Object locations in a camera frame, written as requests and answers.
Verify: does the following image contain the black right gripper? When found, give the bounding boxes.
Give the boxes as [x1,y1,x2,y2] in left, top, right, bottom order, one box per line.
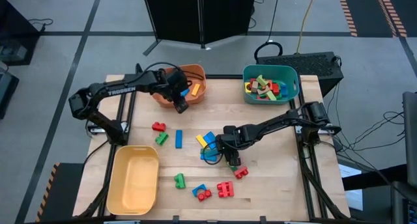
[216,124,254,168]

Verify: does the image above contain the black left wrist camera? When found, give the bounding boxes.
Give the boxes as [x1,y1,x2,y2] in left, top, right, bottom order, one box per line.
[167,69,190,91]

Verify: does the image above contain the black mat with orange stripes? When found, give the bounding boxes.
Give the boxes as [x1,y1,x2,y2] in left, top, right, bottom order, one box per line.
[35,161,86,223]
[336,0,409,39]

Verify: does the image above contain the black right camera cable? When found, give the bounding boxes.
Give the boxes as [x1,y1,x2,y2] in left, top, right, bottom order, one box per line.
[201,144,226,166]

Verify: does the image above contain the long blue wooden bar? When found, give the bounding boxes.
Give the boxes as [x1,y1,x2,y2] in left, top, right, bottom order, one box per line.
[175,129,184,150]

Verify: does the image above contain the white paper sheet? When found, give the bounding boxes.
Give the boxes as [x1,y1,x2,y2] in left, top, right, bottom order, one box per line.
[338,163,364,212]

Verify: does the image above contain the orange plastic bin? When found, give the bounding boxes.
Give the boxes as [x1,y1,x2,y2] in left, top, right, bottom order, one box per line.
[151,63,208,109]

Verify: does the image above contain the red two-stud plastic brick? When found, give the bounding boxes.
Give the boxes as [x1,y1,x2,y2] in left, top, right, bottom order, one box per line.
[233,165,250,180]
[224,180,235,198]
[196,188,213,203]
[151,121,167,133]
[216,181,227,199]

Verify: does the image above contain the black aluminium table frame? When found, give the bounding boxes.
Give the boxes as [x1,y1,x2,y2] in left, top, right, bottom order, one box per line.
[73,73,351,224]

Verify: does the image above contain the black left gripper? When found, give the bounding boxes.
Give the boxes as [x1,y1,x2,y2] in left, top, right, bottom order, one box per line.
[159,82,190,115]

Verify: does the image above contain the teal wooden block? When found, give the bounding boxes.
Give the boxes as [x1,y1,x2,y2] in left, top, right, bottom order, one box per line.
[199,147,218,158]

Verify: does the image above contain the blue wooden arch block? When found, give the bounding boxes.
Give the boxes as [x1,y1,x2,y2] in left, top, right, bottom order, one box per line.
[191,183,209,198]

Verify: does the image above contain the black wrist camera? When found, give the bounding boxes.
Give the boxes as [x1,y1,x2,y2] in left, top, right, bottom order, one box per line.
[223,125,245,142]
[167,69,190,91]

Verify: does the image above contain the olive green wooden block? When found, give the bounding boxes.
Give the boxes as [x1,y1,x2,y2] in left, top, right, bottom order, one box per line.
[255,74,270,88]

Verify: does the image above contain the yellow cable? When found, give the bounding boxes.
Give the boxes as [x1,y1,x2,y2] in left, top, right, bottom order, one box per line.
[295,0,319,55]

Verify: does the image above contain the black computer case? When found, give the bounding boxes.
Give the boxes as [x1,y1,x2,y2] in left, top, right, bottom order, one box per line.
[255,51,345,97]

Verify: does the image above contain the black folding partition screen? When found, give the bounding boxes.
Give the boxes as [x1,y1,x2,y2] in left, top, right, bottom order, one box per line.
[141,0,259,57]

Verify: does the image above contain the black power cable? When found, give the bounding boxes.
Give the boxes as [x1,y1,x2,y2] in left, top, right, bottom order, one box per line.
[253,0,284,65]

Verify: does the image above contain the teal plastic bin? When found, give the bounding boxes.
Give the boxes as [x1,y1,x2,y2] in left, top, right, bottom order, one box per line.
[242,64,300,105]

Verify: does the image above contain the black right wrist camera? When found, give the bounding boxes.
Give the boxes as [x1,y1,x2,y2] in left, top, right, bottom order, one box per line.
[223,125,245,142]

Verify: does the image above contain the yellow plastic bin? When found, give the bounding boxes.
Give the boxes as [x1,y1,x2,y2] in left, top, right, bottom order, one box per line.
[106,145,160,216]

